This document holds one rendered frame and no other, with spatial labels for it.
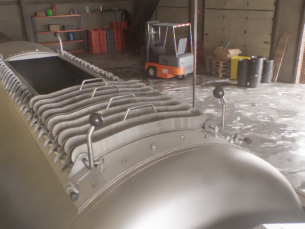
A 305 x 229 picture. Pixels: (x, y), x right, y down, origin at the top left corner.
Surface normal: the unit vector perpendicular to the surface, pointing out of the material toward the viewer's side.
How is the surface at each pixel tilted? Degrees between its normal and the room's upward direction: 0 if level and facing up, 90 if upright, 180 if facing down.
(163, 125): 90
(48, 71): 99
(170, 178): 29
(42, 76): 97
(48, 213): 42
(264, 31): 90
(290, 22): 90
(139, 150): 9
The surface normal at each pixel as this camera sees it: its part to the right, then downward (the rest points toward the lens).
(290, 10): -0.87, 0.20
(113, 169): -0.33, -0.80
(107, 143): 0.49, 0.29
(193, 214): 0.40, -0.08
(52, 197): -0.59, -0.59
